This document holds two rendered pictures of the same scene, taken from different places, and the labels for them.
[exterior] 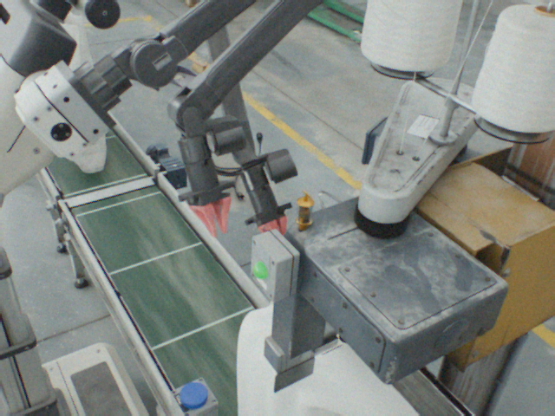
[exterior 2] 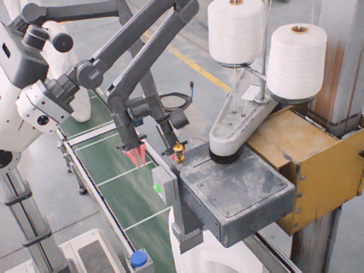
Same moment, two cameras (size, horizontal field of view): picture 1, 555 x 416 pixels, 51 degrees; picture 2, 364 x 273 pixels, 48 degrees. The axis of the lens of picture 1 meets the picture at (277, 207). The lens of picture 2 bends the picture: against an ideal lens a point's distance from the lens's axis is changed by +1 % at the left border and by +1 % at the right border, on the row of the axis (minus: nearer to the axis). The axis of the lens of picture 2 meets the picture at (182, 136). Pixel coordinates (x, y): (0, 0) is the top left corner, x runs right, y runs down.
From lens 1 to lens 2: 0.29 m
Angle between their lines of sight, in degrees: 7
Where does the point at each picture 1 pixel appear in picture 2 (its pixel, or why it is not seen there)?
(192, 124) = (116, 106)
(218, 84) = (129, 81)
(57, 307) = (70, 207)
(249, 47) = (144, 57)
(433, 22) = (244, 35)
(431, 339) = (247, 221)
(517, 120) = (288, 93)
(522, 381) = not seen: outside the picture
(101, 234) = (90, 161)
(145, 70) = (84, 80)
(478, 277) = (276, 183)
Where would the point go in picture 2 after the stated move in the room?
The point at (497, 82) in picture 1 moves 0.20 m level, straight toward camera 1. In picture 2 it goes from (274, 72) to (250, 116)
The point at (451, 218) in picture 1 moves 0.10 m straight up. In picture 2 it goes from (266, 148) to (268, 121)
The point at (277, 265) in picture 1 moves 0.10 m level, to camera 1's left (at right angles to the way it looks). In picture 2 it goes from (163, 185) to (129, 185)
